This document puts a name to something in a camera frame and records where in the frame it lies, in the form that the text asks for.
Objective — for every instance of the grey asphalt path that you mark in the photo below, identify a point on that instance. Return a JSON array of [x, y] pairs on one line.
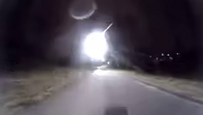
[[94, 93]]

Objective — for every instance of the robot's own part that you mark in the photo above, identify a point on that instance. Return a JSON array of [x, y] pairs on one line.
[[116, 112]]

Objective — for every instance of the pale grass verge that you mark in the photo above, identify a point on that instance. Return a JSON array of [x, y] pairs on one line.
[[178, 85], [34, 86]]

